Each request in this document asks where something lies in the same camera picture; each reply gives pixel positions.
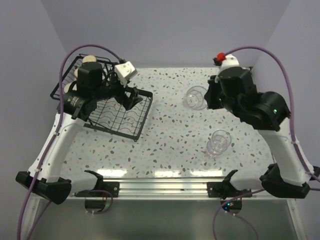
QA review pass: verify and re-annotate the clear plastic cup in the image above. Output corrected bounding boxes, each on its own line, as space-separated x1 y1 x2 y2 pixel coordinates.
205 140 229 158
209 130 232 149
182 85 208 111

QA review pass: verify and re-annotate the beige cup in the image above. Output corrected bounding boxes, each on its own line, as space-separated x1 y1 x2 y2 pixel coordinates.
74 68 79 79
63 83 73 93
82 55 97 64

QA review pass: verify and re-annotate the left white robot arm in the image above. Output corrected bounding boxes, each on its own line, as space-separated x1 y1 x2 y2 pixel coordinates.
15 61 142 205

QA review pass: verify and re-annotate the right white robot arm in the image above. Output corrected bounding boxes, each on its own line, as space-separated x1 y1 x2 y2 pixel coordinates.
204 66 320 199

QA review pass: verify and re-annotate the black wire dish rack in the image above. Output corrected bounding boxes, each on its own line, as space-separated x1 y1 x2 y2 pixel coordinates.
50 53 153 142

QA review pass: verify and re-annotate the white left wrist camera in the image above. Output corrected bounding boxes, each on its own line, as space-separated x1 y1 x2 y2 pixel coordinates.
114 61 138 87

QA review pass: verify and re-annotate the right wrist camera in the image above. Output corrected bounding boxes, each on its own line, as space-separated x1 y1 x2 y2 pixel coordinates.
213 52 240 73

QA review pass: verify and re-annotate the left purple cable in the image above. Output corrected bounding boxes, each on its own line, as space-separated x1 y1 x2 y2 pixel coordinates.
17 44 126 240

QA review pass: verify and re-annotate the purple cable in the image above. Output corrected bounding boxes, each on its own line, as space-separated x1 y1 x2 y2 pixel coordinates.
212 46 320 240
17 44 126 240

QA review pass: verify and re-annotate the aluminium mounting rail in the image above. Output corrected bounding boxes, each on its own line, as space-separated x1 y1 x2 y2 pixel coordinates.
72 177 295 200

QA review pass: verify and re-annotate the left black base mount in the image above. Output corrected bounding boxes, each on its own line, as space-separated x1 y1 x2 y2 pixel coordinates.
75 181 120 198

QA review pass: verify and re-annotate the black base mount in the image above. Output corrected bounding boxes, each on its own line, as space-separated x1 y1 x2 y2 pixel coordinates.
206 181 252 200
75 181 120 198

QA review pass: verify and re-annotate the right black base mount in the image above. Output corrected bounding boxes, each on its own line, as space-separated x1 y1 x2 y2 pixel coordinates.
206 181 252 200

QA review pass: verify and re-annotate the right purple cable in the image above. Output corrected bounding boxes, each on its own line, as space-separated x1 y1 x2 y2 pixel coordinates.
212 46 320 240

